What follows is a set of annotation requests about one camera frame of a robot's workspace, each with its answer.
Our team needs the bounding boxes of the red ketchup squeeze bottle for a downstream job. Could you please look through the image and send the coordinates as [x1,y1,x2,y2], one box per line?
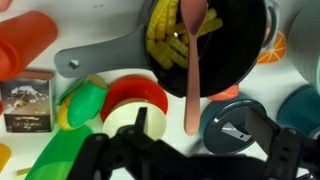
[0,10,58,82]

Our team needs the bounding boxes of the small brown printed box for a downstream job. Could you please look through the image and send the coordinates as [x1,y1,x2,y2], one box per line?
[0,69,56,134]

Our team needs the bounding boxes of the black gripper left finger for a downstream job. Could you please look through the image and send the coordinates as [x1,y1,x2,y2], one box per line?
[66,106,188,180]

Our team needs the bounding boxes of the green toy corn cob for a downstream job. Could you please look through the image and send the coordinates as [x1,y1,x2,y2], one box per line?
[56,74,109,131]

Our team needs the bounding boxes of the yellow toy fries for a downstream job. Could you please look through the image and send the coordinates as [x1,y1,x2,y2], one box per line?
[145,0,224,70]

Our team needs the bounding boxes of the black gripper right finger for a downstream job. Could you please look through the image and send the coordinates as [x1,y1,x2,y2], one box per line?
[244,108,320,180]

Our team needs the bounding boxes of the red round toy piece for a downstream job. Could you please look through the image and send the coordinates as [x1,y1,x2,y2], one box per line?
[99,74,169,123]

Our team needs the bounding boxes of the black pot grey handle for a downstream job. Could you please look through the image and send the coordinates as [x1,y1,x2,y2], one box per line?
[54,0,281,99]

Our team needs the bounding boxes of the teal two-handled pot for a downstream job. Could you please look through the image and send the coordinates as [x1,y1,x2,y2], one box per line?
[276,84,320,138]

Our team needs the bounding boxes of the cream egg-shaped toy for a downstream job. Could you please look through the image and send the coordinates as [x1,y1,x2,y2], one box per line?
[102,101,167,141]

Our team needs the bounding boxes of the green plastic cup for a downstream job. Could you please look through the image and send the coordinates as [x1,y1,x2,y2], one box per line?
[24,124,94,180]

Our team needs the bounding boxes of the small dark teal pan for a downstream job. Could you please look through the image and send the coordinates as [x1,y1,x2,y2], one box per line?
[199,96,268,156]

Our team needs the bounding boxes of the orange-red toy piece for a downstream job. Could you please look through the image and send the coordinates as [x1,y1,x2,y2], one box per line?
[206,84,240,102]

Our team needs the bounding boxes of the pink plastic spoon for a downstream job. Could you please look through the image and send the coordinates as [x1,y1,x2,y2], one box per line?
[179,0,209,137]

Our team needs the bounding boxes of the toy orange slice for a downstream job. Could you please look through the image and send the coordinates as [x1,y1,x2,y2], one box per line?
[256,29,288,65]

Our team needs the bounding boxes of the pink plastic spatula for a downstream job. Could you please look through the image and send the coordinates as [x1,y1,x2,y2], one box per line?
[0,0,13,13]

